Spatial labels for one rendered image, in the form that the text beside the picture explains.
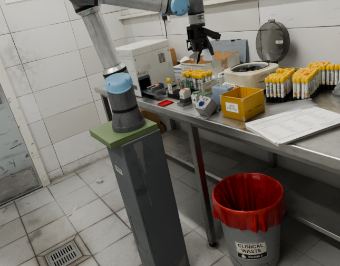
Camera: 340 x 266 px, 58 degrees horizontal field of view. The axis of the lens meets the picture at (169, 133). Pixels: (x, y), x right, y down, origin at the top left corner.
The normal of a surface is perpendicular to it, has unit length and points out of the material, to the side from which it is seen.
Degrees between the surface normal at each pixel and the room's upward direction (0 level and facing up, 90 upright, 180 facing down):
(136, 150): 90
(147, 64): 90
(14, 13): 90
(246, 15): 90
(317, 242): 0
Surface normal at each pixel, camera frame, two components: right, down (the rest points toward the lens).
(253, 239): -0.12, 0.47
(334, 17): -0.81, 0.37
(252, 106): 0.59, 0.21
